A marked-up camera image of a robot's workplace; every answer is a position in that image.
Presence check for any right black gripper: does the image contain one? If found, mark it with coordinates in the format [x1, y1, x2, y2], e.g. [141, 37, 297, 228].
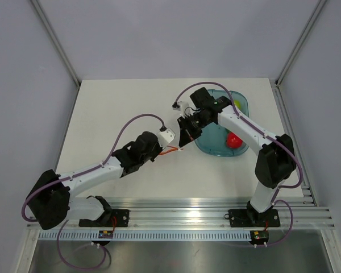
[178, 111, 213, 147]

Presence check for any clear orange zip top bag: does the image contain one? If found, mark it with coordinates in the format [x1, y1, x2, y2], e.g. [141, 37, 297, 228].
[157, 119, 188, 156]

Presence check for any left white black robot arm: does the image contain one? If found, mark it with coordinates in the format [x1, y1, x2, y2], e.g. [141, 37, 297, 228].
[26, 131, 172, 230]

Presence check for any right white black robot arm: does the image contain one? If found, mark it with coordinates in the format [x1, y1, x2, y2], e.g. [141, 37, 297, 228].
[172, 88, 297, 225]

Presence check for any teal plastic bin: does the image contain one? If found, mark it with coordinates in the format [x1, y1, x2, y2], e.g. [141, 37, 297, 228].
[194, 89, 249, 157]

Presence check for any red fruit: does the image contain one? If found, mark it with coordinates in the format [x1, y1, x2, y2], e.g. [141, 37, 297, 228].
[226, 132, 243, 149]

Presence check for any smooth green apple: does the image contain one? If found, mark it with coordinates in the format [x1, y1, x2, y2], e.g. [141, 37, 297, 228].
[234, 100, 242, 110]

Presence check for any left control board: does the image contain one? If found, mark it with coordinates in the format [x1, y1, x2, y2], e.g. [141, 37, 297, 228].
[98, 230, 114, 239]

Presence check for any control board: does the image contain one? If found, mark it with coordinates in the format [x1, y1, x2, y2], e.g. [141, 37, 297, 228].
[251, 230, 269, 243]
[98, 230, 114, 239]

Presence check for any right control board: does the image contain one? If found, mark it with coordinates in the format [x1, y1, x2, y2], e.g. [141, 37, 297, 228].
[251, 230, 269, 243]

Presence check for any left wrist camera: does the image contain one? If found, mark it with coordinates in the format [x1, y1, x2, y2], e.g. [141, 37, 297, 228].
[156, 128, 176, 150]

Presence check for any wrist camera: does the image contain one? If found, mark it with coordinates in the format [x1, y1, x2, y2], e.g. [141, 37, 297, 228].
[156, 128, 176, 150]
[172, 101, 189, 118]

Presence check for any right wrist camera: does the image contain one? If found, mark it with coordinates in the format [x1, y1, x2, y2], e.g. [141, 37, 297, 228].
[172, 101, 189, 118]

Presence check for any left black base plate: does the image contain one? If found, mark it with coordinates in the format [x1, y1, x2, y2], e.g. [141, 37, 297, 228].
[78, 209, 130, 228]

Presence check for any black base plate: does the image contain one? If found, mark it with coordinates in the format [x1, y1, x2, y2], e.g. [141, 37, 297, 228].
[78, 209, 130, 228]
[225, 209, 281, 228]

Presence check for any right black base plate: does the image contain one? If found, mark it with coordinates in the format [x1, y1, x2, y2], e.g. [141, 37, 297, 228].
[225, 209, 281, 228]

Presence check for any white slotted cable duct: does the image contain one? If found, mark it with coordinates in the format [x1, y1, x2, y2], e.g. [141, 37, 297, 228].
[38, 230, 251, 242]

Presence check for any aluminium mounting rail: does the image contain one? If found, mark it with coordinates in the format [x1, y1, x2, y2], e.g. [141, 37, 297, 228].
[28, 198, 335, 230]

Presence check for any left frame post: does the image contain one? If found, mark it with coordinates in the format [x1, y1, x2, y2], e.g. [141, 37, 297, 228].
[28, 0, 81, 90]

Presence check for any frame post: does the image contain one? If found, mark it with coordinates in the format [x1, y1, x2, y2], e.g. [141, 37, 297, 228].
[28, 0, 81, 90]
[275, 0, 328, 88]

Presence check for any right frame post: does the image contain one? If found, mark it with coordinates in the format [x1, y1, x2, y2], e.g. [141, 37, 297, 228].
[275, 0, 328, 88]

